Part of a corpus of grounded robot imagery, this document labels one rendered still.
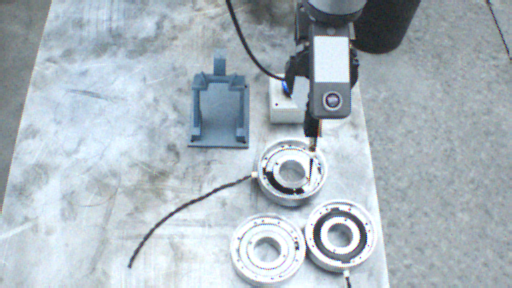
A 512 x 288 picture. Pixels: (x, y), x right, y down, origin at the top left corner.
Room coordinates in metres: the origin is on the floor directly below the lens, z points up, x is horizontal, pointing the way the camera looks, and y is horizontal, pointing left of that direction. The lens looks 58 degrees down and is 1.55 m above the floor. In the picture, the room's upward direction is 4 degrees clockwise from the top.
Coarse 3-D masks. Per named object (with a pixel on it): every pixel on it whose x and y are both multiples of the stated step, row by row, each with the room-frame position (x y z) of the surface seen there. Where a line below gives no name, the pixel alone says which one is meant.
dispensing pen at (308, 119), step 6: (306, 114) 0.43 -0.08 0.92; (306, 120) 0.42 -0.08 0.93; (312, 120) 0.42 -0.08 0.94; (318, 120) 0.42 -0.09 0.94; (306, 126) 0.42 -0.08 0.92; (312, 126) 0.41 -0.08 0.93; (318, 126) 0.41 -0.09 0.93; (306, 132) 0.41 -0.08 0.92; (312, 132) 0.41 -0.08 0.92; (312, 138) 0.41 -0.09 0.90; (312, 144) 0.41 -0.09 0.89; (312, 150) 0.40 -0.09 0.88; (312, 156) 0.40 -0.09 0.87; (312, 162) 0.39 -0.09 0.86
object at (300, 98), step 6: (300, 78) 0.43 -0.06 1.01; (306, 78) 0.43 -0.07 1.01; (294, 84) 0.43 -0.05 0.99; (300, 84) 0.43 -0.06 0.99; (306, 84) 0.43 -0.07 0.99; (294, 90) 0.43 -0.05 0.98; (300, 90) 0.43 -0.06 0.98; (306, 90) 0.43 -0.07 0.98; (294, 96) 0.43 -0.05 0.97; (300, 96) 0.43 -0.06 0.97; (306, 96) 0.43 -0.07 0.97; (294, 102) 0.44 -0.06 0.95; (300, 102) 0.43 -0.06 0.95; (306, 102) 0.43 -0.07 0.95; (300, 108) 0.44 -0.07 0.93; (306, 108) 0.43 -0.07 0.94
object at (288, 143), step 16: (272, 144) 0.43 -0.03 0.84; (288, 144) 0.44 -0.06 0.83; (304, 144) 0.44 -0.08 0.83; (288, 160) 0.41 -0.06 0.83; (304, 160) 0.41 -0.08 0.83; (320, 160) 0.42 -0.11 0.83; (304, 176) 0.39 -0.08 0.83; (320, 176) 0.39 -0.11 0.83; (272, 192) 0.35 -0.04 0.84; (320, 192) 0.37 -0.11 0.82
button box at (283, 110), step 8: (272, 80) 0.55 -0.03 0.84; (272, 88) 0.54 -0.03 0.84; (280, 88) 0.54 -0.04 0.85; (272, 96) 0.52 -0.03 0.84; (280, 96) 0.52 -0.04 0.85; (288, 96) 0.52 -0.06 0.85; (272, 104) 0.51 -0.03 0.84; (280, 104) 0.51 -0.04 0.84; (288, 104) 0.51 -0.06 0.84; (272, 112) 0.50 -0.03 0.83; (280, 112) 0.50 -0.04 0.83; (288, 112) 0.50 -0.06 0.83; (296, 112) 0.50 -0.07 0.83; (304, 112) 0.50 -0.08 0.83; (272, 120) 0.50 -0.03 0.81; (280, 120) 0.50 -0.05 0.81; (288, 120) 0.50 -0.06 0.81; (296, 120) 0.50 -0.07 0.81
